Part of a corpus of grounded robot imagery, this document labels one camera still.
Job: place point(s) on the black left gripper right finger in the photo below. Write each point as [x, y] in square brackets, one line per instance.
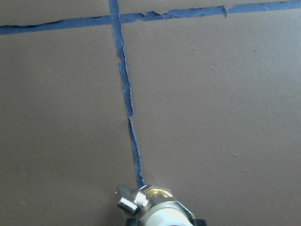
[199, 222]

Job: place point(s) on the white and brass PPR valve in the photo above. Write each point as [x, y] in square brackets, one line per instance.
[153, 206]

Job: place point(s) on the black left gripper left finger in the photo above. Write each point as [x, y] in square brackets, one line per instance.
[131, 222]

